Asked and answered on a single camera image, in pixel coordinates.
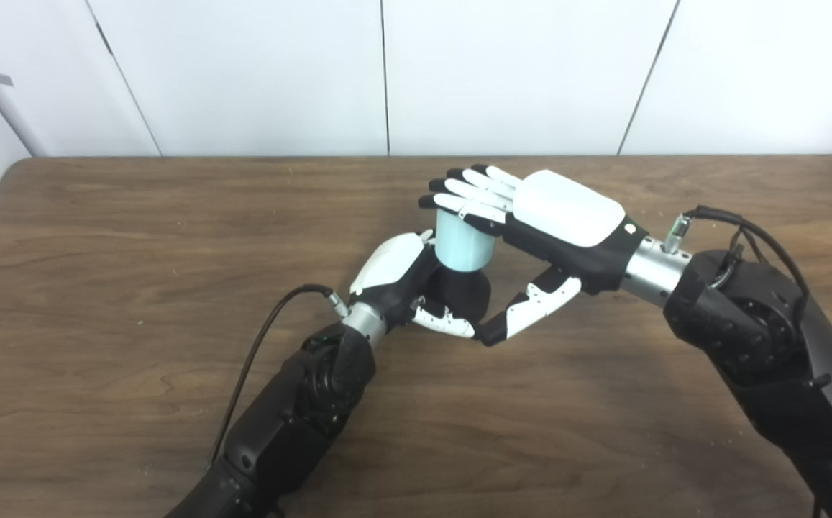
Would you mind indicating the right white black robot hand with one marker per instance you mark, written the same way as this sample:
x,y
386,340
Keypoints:
x,y
567,212

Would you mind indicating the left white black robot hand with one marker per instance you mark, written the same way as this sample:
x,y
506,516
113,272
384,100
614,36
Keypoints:
x,y
390,270

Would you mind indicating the black funnel-shaped nozzle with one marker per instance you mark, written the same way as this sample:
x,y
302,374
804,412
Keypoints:
x,y
466,298

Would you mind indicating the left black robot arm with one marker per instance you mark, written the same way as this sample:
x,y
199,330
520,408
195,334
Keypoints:
x,y
286,424

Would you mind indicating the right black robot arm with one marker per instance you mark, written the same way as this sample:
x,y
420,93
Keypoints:
x,y
761,338

